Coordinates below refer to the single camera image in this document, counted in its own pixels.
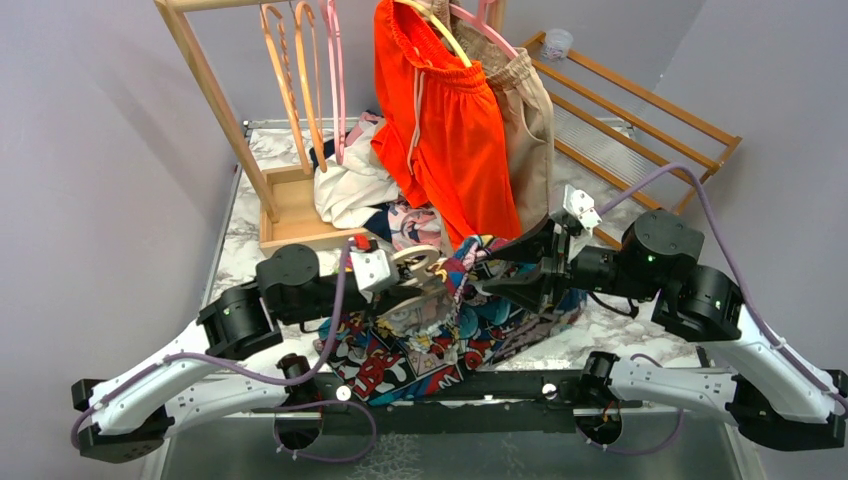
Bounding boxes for beige shorts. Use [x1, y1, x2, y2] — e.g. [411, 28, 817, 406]
[431, 1, 554, 232]

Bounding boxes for orange hanger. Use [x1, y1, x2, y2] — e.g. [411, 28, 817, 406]
[260, 1, 328, 175]

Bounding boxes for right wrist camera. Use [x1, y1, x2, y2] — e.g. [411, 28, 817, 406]
[549, 184, 602, 239]

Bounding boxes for orange shorts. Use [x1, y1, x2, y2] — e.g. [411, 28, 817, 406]
[371, 1, 522, 247]

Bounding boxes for pink hanger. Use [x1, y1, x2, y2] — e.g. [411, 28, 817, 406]
[320, 0, 347, 165]
[449, 0, 518, 59]

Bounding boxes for wooden clothes rack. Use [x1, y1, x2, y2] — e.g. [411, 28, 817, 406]
[153, 0, 507, 260]

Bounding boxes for cream hanger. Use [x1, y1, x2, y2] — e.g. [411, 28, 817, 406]
[378, 245, 447, 321]

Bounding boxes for pink white navy garment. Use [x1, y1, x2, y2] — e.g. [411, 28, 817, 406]
[310, 112, 454, 255]

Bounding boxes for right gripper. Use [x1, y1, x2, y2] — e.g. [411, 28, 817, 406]
[481, 207, 659, 313]

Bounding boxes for clear plastic cup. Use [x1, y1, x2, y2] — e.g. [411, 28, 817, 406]
[541, 28, 574, 61]

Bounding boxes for pink hanger right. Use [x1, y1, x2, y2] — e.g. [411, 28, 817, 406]
[449, 0, 518, 59]

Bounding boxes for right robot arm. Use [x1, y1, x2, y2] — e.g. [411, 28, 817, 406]
[482, 210, 847, 452]

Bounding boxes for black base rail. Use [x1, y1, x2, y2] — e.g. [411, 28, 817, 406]
[255, 370, 619, 440]

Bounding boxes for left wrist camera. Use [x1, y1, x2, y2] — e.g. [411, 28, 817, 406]
[349, 235, 400, 297]

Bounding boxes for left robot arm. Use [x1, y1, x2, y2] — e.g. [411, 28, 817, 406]
[70, 238, 440, 464]

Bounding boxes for wooden slatted shelf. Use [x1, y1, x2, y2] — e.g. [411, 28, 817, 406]
[524, 32, 742, 248]

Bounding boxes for comic print shorts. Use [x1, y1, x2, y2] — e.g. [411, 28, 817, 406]
[314, 235, 588, 406]

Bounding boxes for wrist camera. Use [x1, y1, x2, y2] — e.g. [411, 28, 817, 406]
[349, 235, 400, 297]
[549, 184, 602, 239]

